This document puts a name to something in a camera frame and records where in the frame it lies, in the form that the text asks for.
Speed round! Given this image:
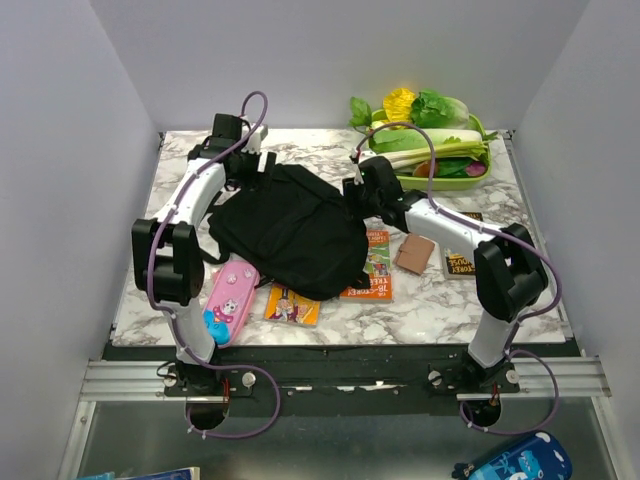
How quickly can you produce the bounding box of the green plastic vegetable tray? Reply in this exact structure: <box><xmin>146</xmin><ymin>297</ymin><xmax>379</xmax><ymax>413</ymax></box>
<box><xmin>367</xmin><ymin>113</ymin><xmax>493</xmax><ymax>192</ymax></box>

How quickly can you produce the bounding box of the orange treehouse book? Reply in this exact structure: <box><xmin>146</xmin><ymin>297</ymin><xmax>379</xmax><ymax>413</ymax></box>
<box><xmin>340</xmin><ymin>229</ymin><xmax>393</xmax><ymax>303</ymax></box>

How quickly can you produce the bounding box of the purple vegetable toy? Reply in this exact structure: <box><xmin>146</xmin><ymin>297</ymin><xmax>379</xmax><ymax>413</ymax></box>
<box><xmin>465</xmin><ymin>161</ymin><xmax>487</xmax><ymax>178</ymax></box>

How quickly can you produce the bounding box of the green lettuce leaf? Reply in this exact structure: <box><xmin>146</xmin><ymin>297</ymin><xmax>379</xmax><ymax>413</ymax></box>
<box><xmin>410</xmin><ymin>90</ymin><xmax>469</xmax><ymax>129</ymax></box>

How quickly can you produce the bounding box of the blue shark pencil case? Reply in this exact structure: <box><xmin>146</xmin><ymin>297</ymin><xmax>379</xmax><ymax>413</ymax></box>
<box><xmin>451</xmin><ymin>431</ymin><xmax>574</xmax><ymax>480</ymax></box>

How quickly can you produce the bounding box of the dark blue treehouse book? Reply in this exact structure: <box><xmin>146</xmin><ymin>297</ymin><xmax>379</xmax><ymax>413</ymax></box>
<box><xmin>441</xmin><ymin>211</ymin><xmax>484</xmax><ymax>281</ymax></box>

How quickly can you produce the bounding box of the aluminium mounting rail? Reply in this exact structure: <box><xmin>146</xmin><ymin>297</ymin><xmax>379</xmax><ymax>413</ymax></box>
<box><xmin>80</xmin><ymin>357</ymin><xmax>611</xmax><ymax>403</ymax></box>

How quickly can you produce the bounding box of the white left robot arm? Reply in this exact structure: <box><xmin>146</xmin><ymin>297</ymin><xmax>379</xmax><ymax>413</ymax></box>
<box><xmin>131</xmin><ymin>150</ymin><xmax>276</xmax><ymax>395</ymax></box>

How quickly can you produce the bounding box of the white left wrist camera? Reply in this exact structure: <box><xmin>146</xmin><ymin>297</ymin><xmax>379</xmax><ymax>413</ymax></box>
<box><xmin>242</xmin><ymin>125</ymin><xmax>268</xmax><ymax>154</ymax></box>

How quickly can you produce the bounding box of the white-stemmed cabbage stalk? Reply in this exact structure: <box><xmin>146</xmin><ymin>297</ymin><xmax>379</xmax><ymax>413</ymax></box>
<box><xmin>382</xmin><ymin>142</ymin><xmax>489</xmax><ymax>169</ymax></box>

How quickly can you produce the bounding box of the brown leather wallet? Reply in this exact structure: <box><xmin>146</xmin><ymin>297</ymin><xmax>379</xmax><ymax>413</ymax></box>
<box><xmin>394</xmin><ymin>234</ymin><xmax>435</xmax><ymax>275</ymax></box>

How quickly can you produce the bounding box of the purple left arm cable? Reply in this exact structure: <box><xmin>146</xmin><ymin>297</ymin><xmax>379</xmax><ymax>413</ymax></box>
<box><xmin>142</xmin><ymin>90</ymin><xmax>282</xmax><ymax>440</ymax></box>

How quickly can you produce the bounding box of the black student backpack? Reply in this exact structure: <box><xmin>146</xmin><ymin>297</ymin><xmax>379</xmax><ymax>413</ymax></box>
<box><xmin>201</xmin><ymin>164</ymin><xmax>370</xmax><ymax>301</ymax></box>

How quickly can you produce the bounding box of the Roald Dahl Charlie book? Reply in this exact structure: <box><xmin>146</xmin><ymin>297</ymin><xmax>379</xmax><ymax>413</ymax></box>
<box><xmin>264</xmin><ymin>284</ymin><xmax>321</xmax><ymax>327</ymax></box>

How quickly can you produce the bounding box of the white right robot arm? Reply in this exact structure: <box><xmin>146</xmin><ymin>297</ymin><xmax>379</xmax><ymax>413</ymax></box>
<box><xmin>343</xmin><ymin>154</ymin><xmax>549</xmax><ymax>392</ymax></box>

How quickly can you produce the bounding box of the green leafy sprig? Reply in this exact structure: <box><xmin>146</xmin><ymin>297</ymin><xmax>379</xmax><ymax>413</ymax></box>
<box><xmin>349</xmin><ymin>96</ymin><xmax>372</xmax><ymax>134</ymax></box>

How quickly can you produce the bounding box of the yellow fabric flower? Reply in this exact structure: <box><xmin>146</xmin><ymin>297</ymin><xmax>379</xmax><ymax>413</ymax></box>
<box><xmin>382</xmin><ymin>87</ymin><xmax>417</xmax><ymax>129</ymax></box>

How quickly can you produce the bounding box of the pink cartoon pencil case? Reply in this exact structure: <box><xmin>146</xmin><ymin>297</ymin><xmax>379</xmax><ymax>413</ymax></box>
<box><xmin>203</xmin><ymin>260</ymin><xmax>260</xmax><ymax>348</ymax></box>

